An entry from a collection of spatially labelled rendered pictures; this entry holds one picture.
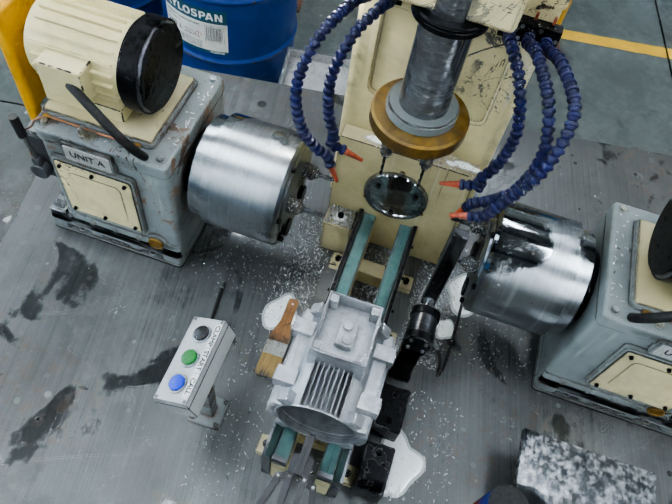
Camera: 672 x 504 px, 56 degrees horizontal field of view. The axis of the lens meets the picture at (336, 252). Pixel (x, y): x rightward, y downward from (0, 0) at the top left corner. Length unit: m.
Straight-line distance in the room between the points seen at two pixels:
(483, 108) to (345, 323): 0.56
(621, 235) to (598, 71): 2.41
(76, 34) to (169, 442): 0.81
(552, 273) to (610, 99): 2.39
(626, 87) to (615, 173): 1.72
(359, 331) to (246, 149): 0.43
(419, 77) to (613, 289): 0.54
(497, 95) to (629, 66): 2.54
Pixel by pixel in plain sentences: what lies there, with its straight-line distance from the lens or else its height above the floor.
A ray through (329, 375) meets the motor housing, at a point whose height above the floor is 1.09.
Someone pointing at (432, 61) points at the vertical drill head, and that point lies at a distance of 1.04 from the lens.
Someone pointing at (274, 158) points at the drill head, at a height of 1.16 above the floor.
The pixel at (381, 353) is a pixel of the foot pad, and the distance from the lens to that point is 1.17.
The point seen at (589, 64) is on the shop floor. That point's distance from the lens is 3.74.
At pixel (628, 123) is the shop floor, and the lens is 3.51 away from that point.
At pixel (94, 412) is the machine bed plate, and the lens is 1.44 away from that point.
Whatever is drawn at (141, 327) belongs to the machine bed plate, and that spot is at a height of 0.80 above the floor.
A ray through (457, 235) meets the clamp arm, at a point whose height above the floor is 1.25.
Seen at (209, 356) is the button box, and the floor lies 1.08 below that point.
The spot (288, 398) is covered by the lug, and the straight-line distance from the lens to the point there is 1.10.
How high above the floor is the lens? 2.13
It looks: 57 degrees down
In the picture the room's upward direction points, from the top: 11 degrees clockwise
